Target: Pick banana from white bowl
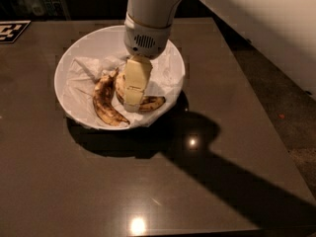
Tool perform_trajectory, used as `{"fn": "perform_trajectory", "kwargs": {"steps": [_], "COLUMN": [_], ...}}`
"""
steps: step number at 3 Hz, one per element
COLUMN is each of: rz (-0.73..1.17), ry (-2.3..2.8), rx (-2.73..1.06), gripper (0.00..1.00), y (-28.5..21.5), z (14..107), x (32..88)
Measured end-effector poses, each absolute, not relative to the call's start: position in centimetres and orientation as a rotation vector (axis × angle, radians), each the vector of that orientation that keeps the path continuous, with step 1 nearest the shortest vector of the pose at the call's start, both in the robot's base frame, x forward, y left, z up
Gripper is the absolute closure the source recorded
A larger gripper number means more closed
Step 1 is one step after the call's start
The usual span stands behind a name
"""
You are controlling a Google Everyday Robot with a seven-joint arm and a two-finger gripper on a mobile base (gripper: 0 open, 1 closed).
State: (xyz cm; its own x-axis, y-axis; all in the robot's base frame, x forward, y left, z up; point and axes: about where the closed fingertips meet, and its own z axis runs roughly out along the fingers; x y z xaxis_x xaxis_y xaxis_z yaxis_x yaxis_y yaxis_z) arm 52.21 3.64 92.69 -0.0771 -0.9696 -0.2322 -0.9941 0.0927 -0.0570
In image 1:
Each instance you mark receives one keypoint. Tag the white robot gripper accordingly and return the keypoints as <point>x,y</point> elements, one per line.
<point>147,40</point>

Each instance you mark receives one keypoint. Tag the spotted ripe banana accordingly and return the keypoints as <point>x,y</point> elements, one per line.
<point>102,100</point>
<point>148,103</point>

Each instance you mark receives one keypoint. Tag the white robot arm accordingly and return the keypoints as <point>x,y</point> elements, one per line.
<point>284,31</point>

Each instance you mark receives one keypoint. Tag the white round bowl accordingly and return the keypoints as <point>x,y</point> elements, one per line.
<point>92,43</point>

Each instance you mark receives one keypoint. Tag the white crumpled paper towel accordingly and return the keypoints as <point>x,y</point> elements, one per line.
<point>82,79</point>

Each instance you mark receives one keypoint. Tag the white plastic milk jug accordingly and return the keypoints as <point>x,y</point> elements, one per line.
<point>38,8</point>

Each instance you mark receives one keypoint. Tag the black white fiducial marker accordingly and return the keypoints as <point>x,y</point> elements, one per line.
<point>11,30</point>

